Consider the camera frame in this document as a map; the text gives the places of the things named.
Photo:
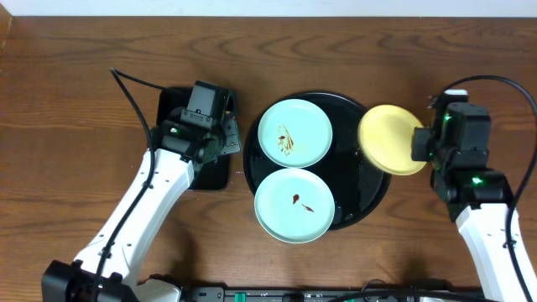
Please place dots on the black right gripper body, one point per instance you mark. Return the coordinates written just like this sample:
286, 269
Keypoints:
439, 154

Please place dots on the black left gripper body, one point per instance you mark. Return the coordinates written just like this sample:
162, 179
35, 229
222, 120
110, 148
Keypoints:
229, 137

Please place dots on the yellow plate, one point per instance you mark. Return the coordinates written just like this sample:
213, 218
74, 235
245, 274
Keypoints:
385, 136

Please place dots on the mint plate with sauce smear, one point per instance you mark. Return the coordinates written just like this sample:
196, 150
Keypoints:
295, 133

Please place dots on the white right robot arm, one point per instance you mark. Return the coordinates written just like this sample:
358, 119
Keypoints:
478, 199

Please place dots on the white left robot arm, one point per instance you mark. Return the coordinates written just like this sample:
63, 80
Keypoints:
107, 269

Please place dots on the black rectangular tray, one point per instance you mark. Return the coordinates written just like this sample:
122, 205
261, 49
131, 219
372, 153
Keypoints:
212, 176

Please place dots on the round black tray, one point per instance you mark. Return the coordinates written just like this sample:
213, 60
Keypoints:
356, 184

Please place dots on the mint plate with two drops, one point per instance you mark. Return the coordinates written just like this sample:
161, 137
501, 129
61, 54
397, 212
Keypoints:
294, 205

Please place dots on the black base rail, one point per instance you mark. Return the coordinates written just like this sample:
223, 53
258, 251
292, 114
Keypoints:
220, 294

